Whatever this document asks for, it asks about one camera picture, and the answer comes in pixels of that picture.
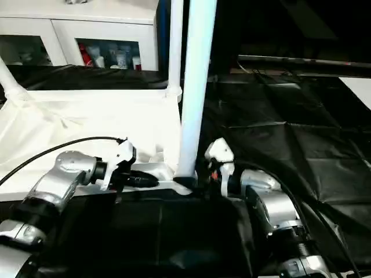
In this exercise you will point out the white plastic table top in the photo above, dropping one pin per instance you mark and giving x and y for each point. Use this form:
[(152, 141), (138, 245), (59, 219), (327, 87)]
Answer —
[(87, 110)]

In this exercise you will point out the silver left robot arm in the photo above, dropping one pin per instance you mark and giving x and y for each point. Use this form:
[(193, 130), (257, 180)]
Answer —
[(66, 168)]

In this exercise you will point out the black plastic table mat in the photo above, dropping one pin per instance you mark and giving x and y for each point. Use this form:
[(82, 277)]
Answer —
[(290, 144)]

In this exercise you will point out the red cabinet item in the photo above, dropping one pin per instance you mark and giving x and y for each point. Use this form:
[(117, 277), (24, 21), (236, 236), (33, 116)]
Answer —
[(85, 56)]

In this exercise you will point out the long dark metal rod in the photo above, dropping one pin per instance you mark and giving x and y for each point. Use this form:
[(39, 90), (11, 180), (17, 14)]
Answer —
[(290, 60)]

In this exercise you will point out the large black backdrop sheet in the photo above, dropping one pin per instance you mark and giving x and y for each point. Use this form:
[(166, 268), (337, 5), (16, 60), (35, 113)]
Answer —
[(290, 29)]

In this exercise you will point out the white flat board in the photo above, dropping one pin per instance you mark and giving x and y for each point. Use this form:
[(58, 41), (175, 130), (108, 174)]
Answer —
[(358, 88)]

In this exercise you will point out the white glass-door cabinet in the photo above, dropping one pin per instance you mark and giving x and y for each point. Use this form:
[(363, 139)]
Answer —
[(43, 23)]

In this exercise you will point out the dark patterned ornament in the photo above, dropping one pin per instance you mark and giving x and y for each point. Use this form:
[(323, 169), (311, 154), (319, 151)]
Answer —
[(75, 1)]

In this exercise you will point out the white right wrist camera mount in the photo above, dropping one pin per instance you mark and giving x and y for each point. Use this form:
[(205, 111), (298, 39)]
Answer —
[(221, 150)]

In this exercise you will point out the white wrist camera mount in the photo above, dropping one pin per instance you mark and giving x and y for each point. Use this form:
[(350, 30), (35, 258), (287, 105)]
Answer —
[(121, 153), (221, 150)]

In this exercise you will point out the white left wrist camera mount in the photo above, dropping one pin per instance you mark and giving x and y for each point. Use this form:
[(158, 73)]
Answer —
[(121, 153)]

